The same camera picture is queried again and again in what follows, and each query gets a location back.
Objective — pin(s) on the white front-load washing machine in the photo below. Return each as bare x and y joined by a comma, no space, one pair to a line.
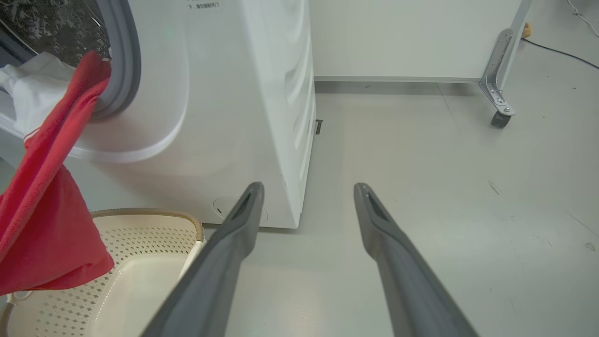
224,117

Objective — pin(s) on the red garment with white trim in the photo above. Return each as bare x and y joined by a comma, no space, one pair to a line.
47,224

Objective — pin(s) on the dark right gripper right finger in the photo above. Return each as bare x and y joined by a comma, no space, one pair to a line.
407,281

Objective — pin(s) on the black caster wheel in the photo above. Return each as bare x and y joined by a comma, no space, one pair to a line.
500,119

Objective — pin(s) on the metal caster bracket leg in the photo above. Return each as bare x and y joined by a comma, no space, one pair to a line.
496,75

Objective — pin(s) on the small printed text label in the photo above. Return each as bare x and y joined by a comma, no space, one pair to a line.
203,5

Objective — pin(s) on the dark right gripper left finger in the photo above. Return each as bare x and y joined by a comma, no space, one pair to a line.
215,276

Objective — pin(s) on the white partition panel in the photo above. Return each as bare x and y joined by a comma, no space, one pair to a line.
412,37

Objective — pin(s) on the cream perforated laundry basket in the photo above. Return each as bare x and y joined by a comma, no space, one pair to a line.
140,290

